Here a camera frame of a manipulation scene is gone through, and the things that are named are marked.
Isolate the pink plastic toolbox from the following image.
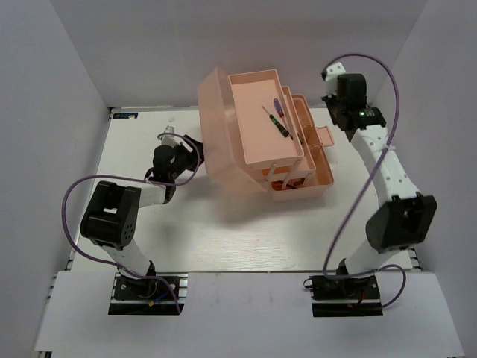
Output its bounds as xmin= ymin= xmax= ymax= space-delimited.
xmin=198 ymin=67 xmax=334 ymax=201

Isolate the medium brown hex key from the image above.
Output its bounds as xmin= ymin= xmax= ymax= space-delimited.
xmin=286 ymin=178 xmax=305 ymax=189

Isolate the blue handled screwdriver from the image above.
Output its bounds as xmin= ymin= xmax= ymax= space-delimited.
xmin=273 ymin=98 xmax=285 ymax=118

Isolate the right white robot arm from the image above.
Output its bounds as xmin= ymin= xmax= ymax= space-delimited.
xmin=323 ymin=95 xmax=437 ymax=298

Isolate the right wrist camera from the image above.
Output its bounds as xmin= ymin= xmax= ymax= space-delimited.
xmin=321 ymin=62 xmax=367 ymax=109

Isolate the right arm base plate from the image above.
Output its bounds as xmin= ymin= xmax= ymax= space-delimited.
xmin=303 ymin=275 xmax=382 ymax=318

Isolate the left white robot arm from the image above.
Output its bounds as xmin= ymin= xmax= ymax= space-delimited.
xmin=80 ymin=134 xmax=204 ymax=298

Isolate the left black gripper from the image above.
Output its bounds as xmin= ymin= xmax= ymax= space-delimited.
xmin=170 ymin=134 xmax=218 ymax=180

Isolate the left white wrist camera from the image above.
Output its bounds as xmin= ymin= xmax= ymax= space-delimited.
xmin=157 ymin=126 xmax=182 ymax=148

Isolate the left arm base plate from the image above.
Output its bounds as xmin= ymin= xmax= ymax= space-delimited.
xmin=108 ymin=274 xmax=179 ymax=316

